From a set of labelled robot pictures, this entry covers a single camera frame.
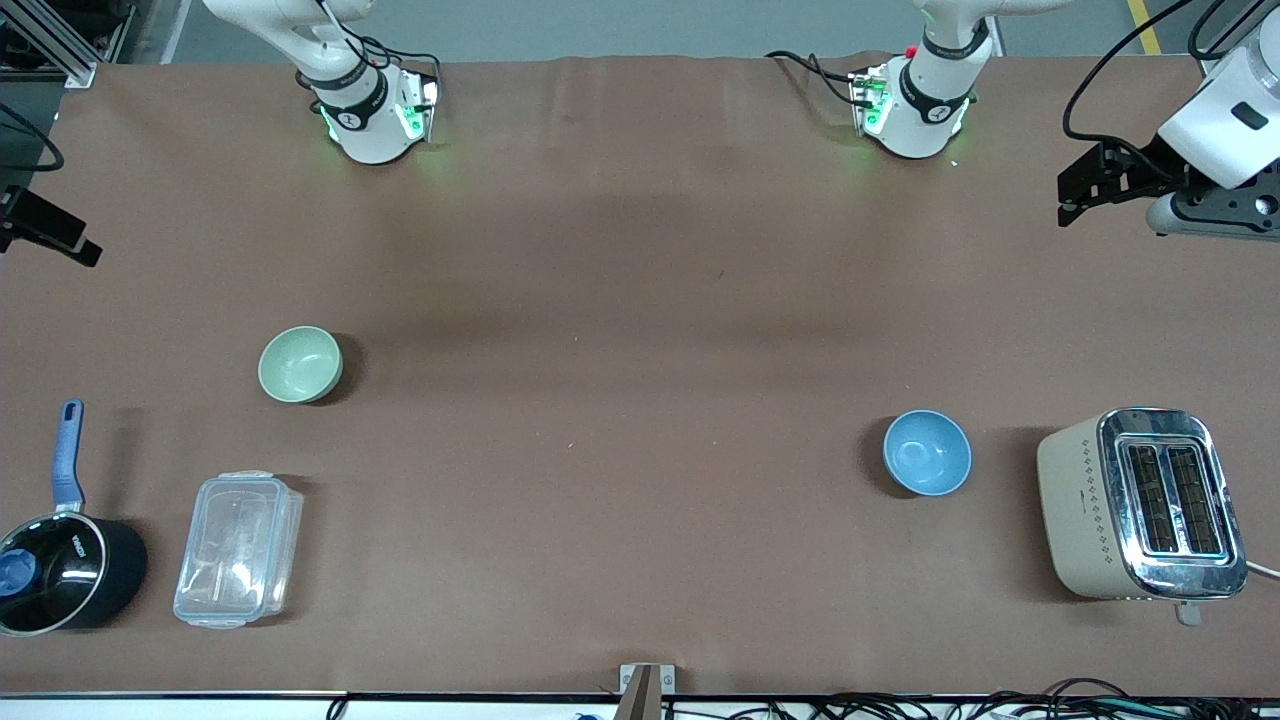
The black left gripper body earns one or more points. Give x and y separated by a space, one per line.
1147 166

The green bowl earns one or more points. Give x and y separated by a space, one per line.
298 364

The blue bowl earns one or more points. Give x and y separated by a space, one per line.
926 453

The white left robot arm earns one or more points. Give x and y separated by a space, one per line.
920 120

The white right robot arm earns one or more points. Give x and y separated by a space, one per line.
365 125

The beige and chrome toaster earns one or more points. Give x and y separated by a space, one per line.
1100 510

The glass lid with blue knob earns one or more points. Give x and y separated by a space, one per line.
50 575

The clear plastic food container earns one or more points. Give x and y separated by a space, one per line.
238 550

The brown table cover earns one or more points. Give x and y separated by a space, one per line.
640 550

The aluminium frame profile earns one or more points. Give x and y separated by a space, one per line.
1215 55
60 50

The metal table edge bracket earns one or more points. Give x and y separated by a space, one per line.
645 682

